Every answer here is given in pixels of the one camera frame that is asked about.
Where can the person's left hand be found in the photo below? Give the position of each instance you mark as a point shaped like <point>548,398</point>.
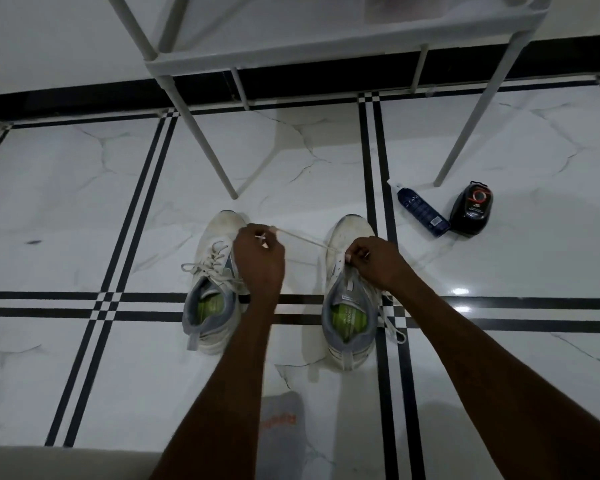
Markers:
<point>260,267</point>

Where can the person's right hand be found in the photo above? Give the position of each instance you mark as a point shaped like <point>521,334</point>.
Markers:
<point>380,264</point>

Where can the white sneaker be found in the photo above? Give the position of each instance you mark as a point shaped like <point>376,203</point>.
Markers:
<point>350,229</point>
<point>215,224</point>

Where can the white shoelace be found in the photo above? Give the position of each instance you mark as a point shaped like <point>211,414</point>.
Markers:
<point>305,239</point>
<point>207,264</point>

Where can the person's left forearm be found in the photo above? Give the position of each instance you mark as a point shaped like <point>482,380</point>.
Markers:
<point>215,399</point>

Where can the person's right forearm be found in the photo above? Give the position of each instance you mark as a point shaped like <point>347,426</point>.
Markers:
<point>515,394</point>

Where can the black shoe polish container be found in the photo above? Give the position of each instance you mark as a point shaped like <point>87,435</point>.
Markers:
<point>471,209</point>

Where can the grey metal shelf rack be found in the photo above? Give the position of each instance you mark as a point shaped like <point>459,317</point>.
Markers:
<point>330,44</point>

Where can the dark blue spray bottle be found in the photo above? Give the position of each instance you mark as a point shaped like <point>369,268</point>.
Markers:
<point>422,209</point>

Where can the white sock with orange print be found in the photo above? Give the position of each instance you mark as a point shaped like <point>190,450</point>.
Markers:
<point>280,434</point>

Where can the white shorts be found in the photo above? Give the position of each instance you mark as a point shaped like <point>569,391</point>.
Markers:
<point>55,464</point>

